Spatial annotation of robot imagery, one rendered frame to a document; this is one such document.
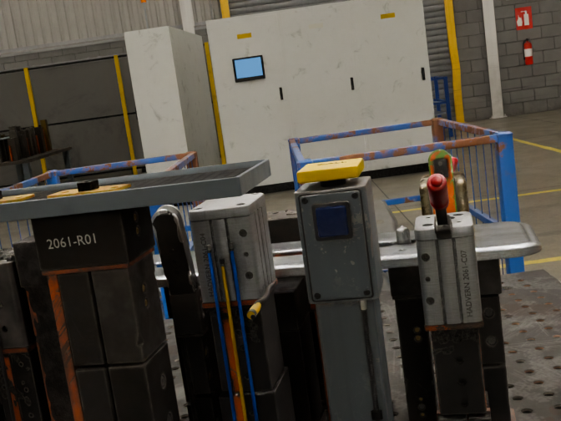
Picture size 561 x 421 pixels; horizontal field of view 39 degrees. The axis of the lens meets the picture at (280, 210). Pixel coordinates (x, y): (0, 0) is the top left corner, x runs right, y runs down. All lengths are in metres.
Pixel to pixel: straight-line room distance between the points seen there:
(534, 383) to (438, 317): 0.50
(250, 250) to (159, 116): 8.13
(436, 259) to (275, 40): 8.12
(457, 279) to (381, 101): 8.16
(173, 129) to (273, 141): 1.13
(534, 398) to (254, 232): 0.60
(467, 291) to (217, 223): 0.30
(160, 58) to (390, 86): 2.57
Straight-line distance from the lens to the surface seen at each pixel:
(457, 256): 0.93
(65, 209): 0.80
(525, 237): 1.10
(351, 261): 0.77
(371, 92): 9.05
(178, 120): 9.02
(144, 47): 9.08
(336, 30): 9.02
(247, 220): 0.94
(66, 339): 0.88
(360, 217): 0.76
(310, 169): 0.76
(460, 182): 1.26
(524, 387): 1.40
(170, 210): 1.03
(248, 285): 0.96
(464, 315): 0.95
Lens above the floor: 1.25
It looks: 9 degrees down
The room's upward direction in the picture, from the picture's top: 8 degrees counter-clockwise
